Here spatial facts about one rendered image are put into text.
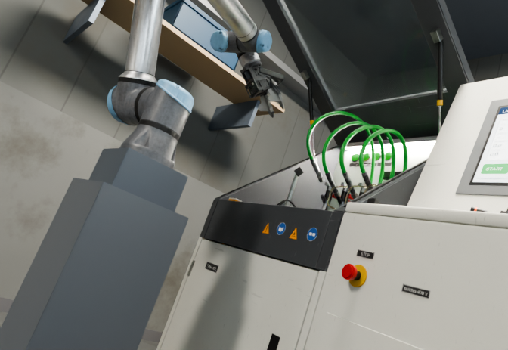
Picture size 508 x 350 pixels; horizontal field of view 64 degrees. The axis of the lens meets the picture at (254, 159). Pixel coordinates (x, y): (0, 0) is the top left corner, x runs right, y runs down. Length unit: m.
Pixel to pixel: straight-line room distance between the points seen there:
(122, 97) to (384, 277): 0.83
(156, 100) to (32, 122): 1.97
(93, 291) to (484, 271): 0.79
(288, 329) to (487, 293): 0.50
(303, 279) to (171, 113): 0.56
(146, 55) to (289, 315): 0.81
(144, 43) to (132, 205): 0.49
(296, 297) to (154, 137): 0.55
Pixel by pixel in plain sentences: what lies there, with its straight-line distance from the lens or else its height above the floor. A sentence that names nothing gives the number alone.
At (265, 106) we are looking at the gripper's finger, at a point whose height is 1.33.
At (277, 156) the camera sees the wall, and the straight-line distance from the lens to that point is 4.03.
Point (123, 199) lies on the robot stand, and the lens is 0.99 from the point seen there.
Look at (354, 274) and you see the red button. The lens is 0.98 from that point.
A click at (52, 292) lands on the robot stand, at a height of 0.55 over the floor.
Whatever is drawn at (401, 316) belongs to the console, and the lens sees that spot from 0.93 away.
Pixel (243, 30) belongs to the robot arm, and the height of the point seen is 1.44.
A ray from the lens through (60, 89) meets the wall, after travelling 3.11.
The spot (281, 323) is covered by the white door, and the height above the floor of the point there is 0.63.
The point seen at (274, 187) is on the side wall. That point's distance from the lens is 1.78.
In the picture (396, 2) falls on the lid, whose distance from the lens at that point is 1.61.
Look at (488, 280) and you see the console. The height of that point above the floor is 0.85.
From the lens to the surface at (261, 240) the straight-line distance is 1.31.
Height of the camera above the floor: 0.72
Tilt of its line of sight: 15 degrees up
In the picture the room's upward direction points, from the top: 20 degrees clockwise
